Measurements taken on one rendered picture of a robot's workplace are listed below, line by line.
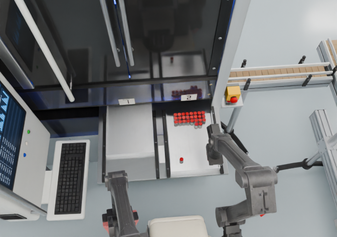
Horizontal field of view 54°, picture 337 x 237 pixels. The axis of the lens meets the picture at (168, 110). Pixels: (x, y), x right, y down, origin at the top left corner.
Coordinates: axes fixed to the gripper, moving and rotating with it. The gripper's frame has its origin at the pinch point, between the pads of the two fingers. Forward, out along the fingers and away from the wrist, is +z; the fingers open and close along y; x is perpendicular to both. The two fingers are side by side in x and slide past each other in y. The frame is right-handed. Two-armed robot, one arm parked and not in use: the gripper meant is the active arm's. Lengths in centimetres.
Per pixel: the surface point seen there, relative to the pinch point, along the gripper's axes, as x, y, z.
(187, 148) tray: 10.0, 13.8, 20.3
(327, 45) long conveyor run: -85, 74, 17
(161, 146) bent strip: 24.3, 15.8, 20.2
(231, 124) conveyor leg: -30, 51, 80
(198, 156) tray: 4.5, 8.7, 20.2
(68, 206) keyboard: 75, -12, 24
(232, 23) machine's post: -8, 40, -50
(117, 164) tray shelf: 48, 8, 20
